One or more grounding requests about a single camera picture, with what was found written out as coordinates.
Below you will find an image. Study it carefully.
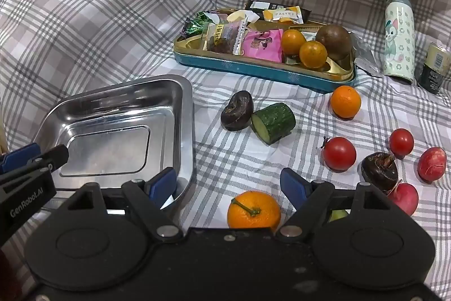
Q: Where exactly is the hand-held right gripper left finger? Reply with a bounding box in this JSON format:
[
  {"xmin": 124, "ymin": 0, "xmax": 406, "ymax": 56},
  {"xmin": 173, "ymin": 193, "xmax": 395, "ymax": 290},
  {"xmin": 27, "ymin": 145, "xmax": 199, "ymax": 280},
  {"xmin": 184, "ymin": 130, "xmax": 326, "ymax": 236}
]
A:
[{"xmin": 65, "ymin": 167, "xmax": 184, "ymax": 240}]

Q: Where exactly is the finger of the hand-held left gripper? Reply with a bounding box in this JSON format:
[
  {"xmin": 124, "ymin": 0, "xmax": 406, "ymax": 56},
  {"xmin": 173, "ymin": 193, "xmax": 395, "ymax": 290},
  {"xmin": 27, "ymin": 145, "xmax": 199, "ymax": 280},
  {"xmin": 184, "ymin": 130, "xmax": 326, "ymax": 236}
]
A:
[
  {"xmin": 21, "ymin": 145, "xmax": 70, "ymax": 175},
  {"xmin": 0, "ymin": 142, "xmax": 41, "ymax": 175}
]

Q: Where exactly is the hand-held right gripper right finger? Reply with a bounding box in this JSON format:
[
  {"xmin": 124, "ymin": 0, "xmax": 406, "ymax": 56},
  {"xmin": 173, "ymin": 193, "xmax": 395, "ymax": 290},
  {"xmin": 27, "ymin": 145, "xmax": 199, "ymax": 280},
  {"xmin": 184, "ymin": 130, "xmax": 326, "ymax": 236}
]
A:
[{"xmin": 275, "ymin": 167, "xmax": 393, "ymax": 240}]

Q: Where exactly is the mandarin orange with stem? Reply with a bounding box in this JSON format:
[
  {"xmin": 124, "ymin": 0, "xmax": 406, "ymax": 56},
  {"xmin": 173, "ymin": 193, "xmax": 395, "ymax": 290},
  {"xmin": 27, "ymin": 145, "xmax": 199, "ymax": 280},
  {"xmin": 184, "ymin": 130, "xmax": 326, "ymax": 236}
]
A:
[{"xmin": 227, "ymin": 191, "xmax": 282, "ymax": 229}]

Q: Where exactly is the stainless steel tray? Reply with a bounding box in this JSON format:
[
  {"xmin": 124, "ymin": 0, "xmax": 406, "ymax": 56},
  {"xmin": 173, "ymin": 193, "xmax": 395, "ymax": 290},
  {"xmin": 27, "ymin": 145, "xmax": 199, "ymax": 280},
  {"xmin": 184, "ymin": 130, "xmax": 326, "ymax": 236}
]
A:
[{"xmin": 32, "ymin": 74, "xmax": 195, "ymax": 210}]

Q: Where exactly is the cucumber piece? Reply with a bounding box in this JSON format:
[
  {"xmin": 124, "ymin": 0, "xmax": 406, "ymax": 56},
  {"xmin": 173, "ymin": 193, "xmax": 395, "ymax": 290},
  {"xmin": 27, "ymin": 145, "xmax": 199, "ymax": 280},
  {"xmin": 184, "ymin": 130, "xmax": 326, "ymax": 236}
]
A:
[{"xmin": 251, "ymin": 103, "xmax": 297, "ymax": 146}]

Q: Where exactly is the water chestnut with sprout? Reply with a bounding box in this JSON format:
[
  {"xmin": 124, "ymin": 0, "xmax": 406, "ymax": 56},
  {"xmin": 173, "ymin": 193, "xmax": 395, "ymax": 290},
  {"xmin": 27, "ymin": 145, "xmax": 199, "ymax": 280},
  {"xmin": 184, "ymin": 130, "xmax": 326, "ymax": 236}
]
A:
[{"xmin": 361, "ymin": 152, "xmax": 399, "ymax": 192}]

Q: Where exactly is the red radish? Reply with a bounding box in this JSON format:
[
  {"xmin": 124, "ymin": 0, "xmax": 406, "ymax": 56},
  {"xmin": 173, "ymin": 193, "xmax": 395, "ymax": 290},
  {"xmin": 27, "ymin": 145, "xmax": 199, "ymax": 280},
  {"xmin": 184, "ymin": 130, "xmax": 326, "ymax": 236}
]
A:
[
  {"xmin": 417, "ymin": 147, "xmax": 447, "ymax": 182},
  {"xmin": 388, "ymin": 183, "xmax": 419, "ymax": 216}
]

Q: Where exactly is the large red tomato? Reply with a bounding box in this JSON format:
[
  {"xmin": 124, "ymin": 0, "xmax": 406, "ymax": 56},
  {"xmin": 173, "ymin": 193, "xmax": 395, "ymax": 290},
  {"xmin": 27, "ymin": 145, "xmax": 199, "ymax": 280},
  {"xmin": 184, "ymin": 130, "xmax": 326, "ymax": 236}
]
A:
[{"xmin": 321, "ymin": 136, "xmax": 357, "ymax": 172}]

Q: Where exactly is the grey plaid bed sheet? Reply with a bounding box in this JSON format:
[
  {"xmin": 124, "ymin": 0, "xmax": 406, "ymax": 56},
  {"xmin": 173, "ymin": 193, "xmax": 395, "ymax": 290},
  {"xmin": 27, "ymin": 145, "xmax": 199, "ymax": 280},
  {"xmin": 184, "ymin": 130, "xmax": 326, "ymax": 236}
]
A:
[{"xmin": 0, "ymin": 0, "xmax": 451, "ymax": 252}]

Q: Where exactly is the dark water chestnut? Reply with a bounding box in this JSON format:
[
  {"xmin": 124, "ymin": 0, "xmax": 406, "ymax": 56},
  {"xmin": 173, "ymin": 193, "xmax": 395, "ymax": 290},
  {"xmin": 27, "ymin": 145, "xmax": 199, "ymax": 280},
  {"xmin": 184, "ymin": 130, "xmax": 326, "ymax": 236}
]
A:
[{"xmin": 221, "ymin": 90, "xmax": 254, "ymax": 131}]

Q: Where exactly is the stemless mandarin orange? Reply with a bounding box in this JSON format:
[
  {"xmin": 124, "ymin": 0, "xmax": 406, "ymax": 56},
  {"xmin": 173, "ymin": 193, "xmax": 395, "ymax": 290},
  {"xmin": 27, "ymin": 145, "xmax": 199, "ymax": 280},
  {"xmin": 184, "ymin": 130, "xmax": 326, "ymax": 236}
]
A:
[{"xmin": 330, "ymin": 86, "xmax": 362, "ymax": 119}]

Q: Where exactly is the small red tomato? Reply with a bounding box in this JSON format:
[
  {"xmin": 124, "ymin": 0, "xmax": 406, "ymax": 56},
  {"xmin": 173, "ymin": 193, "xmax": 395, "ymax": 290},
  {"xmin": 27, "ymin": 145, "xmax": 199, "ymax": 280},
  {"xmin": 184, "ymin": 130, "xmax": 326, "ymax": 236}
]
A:
[{"xmin": 389, "ymin": 128, "xmax": 415, "ymax": 159}]

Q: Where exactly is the teal and gold tin box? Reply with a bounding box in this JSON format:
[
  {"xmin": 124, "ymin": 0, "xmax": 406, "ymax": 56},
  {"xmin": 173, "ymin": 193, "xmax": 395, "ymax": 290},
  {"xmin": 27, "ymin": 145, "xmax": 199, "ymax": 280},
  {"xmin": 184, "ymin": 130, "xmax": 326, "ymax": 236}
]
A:
[{"xmin": 173, "ymin": 8, "xmax": 357, "ymax": 94}]

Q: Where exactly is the small orange kumquat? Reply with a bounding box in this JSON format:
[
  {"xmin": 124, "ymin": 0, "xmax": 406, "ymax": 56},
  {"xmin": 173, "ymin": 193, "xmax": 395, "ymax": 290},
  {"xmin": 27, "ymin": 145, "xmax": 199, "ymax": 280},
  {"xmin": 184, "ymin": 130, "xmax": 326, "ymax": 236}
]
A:
[
  {"xmin": 299, "ymin": 41, "xmax": 328, "ymax": 69},
  {"xmin": 281, "ymin": 29, "xmax": 306, "ymax": 55}
]

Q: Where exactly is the pink snack packet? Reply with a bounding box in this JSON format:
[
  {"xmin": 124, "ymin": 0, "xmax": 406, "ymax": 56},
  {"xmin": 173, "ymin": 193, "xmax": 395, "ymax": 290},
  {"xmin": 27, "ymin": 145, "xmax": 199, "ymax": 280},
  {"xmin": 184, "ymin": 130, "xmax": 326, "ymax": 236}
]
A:
[{"xmin": 243, "ymin": 29, "xmax": 285, "ymax": 62}]

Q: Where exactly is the clear plastic wrapper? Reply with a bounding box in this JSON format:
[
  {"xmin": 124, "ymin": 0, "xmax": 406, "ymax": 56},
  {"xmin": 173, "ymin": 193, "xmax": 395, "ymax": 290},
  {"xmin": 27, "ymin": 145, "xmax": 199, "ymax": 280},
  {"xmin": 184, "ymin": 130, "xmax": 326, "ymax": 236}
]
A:
[{"xmin": 350, "ymin": 33, "xmax": 383, "ymax": 78}]

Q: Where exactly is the brown round fruit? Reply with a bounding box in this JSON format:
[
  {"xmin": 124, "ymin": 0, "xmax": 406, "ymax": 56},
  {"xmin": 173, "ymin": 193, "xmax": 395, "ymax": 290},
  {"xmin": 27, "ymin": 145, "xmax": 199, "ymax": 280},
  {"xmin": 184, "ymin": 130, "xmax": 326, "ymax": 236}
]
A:
[{"xmin": 315, "ymin": 24, "xmax": 353, "ymax": 61}]

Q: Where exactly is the plaid pillow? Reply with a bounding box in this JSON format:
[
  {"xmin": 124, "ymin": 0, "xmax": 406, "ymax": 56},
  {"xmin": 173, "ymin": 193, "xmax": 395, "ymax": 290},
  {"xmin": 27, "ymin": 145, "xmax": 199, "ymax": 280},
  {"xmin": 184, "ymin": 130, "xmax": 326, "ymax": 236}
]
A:
[{"xmin": 0, "ymin": 0, "xmax": 215, "ymax": 150}]

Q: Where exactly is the clear date snack packet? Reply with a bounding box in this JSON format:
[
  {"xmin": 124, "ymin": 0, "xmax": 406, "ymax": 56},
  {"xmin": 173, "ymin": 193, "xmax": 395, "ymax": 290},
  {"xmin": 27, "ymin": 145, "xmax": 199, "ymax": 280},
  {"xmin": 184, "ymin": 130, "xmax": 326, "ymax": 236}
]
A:
[{"xmin": 206, "ymin": 19, "xmax": 251, "ymax": 55}]

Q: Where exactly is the green foil candy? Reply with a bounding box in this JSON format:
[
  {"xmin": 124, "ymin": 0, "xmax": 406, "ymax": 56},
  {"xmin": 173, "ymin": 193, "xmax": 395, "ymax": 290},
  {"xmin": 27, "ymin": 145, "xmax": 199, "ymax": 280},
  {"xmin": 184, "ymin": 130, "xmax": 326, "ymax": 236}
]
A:
[{"xmin": 181, "ymin": 11, "xmax": 212, "ymax": 39}]

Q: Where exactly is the yellow pastry packet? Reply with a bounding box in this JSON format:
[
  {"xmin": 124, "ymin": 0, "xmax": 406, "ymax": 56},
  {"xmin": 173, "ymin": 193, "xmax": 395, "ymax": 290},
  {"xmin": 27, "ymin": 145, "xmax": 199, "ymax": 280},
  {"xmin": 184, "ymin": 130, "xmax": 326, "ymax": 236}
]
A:
[{"xmin": 262, "ymin": 6, "xmax": 304, "ymax": 25}]

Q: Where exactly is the white candy wrapper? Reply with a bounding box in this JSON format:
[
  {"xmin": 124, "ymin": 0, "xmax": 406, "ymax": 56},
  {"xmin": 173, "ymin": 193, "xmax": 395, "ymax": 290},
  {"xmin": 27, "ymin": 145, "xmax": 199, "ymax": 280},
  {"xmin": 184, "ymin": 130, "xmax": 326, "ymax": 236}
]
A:
[{"xmin": 206, "ymin": 11, "xmax": 229, "ymax": 25}]

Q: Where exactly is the cream snack packet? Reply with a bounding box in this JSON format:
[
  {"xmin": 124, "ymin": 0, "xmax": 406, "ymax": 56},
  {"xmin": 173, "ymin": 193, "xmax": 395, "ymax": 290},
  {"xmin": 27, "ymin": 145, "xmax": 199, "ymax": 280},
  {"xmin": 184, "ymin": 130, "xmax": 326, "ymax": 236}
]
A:
[{"xmin": 227, "ymin": 10, "xmax": 259, "ymax": 27}]

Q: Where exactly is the pale green cartoon bottle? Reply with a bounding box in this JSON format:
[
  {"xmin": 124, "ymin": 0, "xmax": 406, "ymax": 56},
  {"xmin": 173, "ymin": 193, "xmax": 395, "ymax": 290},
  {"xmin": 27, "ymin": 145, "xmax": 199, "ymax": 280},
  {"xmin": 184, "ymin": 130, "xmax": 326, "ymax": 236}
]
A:
[{"xmin": 383, "ymin": 0, "xmax": 414, "ymax": 85}]

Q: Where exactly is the black snack packet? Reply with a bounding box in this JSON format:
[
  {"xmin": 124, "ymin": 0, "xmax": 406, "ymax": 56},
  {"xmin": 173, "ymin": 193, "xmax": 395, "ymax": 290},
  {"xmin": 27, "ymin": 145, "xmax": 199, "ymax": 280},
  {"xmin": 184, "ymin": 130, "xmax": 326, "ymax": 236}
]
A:
[{"xmin": 245, "ymin": 0, "xmax": 312, "ymax": 23}]

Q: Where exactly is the small dark jar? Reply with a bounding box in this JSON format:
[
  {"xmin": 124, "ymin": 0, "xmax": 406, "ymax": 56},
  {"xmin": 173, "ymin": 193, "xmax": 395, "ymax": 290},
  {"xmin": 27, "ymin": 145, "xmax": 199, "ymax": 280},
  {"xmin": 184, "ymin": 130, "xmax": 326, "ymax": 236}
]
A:
[{"xmin": 419, "ymin": 42, "xmax": 451, "ymax": 94}]

